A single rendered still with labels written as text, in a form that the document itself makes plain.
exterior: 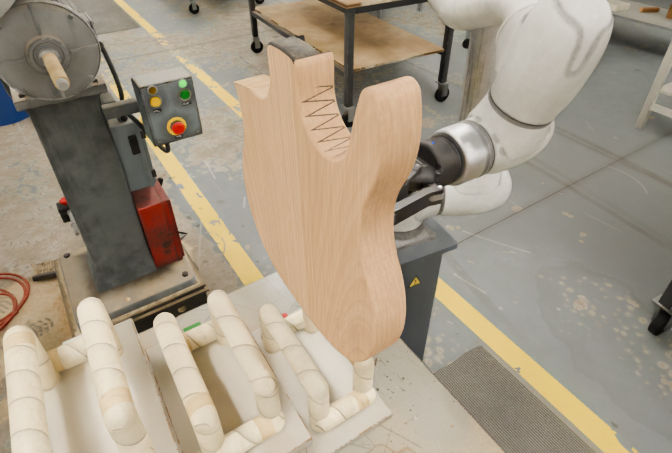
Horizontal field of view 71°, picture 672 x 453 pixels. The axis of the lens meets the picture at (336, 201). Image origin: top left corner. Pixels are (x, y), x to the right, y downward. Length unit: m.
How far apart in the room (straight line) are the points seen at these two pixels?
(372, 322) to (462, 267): 1.94
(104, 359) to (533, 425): 1.65
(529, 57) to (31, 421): 0.70
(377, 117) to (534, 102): 0.36
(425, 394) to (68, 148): 1.31
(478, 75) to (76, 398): 1.07
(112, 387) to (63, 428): 0.15
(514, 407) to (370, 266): 1.58
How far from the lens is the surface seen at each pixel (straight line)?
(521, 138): 0.73
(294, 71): 0.47
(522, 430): 1.99
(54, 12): 1.43
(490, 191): 1.40
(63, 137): 1.70
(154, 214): 1.89
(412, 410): 0.86
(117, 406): 0.58
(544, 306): 2.39
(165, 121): 1.55
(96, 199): 1.82
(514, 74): 0.69
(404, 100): 0.38
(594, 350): 2.32
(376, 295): 0.50
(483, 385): 2.04
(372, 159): 0.39
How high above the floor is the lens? 1.67
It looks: 37 degrees down
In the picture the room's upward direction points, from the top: straight up
